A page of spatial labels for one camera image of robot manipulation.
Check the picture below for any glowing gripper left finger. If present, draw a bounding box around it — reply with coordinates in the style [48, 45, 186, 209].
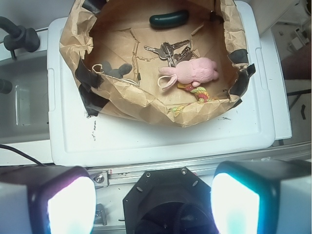
[0, 166, 97, 234]

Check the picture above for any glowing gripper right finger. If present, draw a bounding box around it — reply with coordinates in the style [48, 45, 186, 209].
[211, 159, 312, 234]

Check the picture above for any gray plush animal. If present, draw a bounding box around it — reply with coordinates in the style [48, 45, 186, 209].
[92, 60, 133, 78]

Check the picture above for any white plastic tray lid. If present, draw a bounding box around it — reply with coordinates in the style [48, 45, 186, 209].
[47, 1, 275, 167]

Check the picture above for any pink plush bunny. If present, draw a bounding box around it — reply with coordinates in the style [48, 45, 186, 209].
[157, 57, 219, 91]

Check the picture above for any black faucet fixture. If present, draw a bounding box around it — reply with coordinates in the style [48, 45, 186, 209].
[0, 17, 40, 60]

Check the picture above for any brown paper bag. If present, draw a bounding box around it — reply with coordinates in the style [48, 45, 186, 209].
[59, 0, 255, 127]

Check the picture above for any silver key bunch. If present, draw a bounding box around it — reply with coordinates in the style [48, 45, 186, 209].
[144, 40, 199, 67]

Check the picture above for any dark green cucumber toy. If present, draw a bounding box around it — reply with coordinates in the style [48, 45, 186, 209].
[149, 10, 189, 28]

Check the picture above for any black cable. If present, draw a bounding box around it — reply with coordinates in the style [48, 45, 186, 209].
[0, 144, 49, 167]

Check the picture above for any aluminium frame rail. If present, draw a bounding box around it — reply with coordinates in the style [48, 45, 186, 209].
[87, 141, 312, 188]

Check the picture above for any black octagonal mount plate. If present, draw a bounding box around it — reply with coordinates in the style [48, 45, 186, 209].
[123, 168, 218, 234]

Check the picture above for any colorful rope toy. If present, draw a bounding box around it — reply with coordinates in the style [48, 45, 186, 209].
[177, 82, 214, 103]

